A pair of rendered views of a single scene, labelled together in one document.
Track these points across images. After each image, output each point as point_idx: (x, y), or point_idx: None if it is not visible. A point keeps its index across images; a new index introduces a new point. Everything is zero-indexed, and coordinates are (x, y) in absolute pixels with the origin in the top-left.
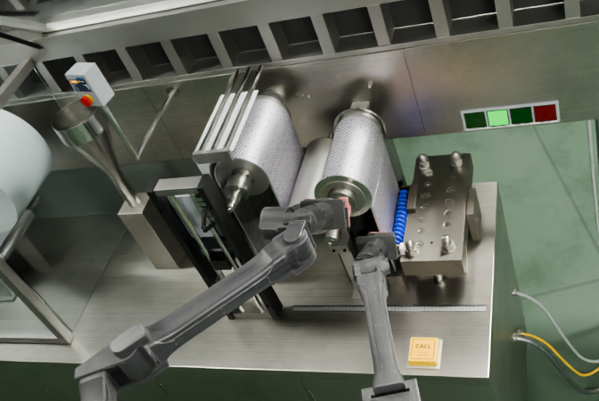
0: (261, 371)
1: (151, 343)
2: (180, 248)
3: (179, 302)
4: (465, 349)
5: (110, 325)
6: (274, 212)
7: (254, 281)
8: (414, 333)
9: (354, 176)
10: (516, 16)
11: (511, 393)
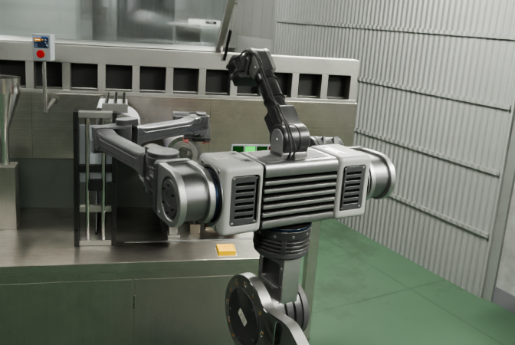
0: (112, 264)
1: (139, 126)
2: (18, 216)
3: (24, 241)
4: (249, 250)
5: None
6: (182, 112)
7: (186, 123)
8: (215, 247)
9: None
10: None
11: None
